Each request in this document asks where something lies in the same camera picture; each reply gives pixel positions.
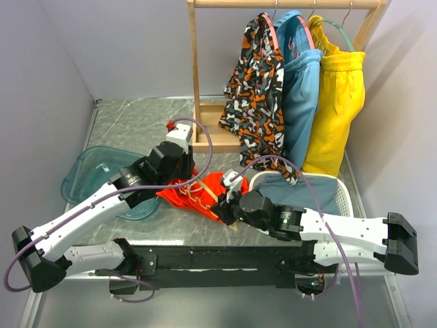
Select green hanger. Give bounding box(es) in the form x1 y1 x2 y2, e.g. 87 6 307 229
308 1 356 53

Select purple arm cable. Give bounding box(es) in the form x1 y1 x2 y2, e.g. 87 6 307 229
3 117 214 293
231 154 365 328

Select yellow shorts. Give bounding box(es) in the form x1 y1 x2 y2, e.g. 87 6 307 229
302 15 366 176

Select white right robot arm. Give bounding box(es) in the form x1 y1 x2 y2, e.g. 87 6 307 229
212 191 419 275

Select teal plastic basin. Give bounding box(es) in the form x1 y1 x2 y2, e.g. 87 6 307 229
61 146 142 205

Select camouflage patterned shorts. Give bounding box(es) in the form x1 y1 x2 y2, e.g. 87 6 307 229
218 12 298 185

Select beige wooden hanger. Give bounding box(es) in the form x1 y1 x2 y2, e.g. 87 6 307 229
172 176 242 233

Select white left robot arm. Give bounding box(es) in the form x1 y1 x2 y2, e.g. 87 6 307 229
12 141 195 292

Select grey-blue cloth in basket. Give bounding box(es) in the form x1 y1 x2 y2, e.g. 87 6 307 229
251 174 340 215

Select pink hanger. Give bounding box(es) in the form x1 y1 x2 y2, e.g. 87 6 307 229
268 10 321 65

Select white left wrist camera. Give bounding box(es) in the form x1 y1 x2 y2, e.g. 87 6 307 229
165 120 193 153

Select orange shorts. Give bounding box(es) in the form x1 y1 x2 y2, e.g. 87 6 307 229
156 167 250 224

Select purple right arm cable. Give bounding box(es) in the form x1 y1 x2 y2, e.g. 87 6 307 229
231 154 365 328

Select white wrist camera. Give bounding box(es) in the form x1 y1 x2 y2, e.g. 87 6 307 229
165 120 193 153
221 169 243 203

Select white laundry basket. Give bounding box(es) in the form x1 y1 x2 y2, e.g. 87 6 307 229
247 170 354 239

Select light blue shorts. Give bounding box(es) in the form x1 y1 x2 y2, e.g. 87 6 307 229
274 10 323 169

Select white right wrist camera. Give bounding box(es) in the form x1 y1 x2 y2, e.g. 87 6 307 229
221 169 243 203

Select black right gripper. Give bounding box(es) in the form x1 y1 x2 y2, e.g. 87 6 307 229
210 186 269 231

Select wooden clothes rack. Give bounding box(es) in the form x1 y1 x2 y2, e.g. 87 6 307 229
187 0 389 153

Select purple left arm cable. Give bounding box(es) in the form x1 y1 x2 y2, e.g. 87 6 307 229
3 117 214 293

